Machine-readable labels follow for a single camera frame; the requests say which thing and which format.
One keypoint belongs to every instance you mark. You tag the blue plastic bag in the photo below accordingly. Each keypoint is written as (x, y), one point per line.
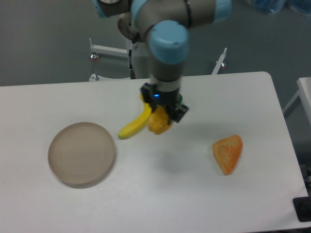
(301, 7)

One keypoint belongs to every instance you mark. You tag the yellow toy pepper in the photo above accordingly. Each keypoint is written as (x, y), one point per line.
(159, 121)

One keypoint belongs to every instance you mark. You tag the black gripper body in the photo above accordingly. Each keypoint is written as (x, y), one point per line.
(165, 99)

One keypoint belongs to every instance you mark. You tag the orange toy bread wedge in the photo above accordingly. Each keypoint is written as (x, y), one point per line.
(226, 152)

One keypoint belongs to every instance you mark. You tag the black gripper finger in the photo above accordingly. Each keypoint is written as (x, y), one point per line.
(176, 112)
(148, 91)

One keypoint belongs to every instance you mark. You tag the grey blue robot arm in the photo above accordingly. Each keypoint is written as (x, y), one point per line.
(108, 8)

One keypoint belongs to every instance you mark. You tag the green toy pepper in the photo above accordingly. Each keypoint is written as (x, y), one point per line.
(179, 99)

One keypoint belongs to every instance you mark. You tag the black device at table edge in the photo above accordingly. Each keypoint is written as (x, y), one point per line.
(302, 206)

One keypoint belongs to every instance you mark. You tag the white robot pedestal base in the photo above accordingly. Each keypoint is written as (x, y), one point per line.
(109, 52)

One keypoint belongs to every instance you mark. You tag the white side table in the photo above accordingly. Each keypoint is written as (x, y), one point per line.
(302, 95)

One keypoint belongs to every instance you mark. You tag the yellow toy banana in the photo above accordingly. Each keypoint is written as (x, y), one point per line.
(137, 124)

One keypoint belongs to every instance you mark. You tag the beige round plate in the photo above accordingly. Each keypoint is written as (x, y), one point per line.
(82, 154)

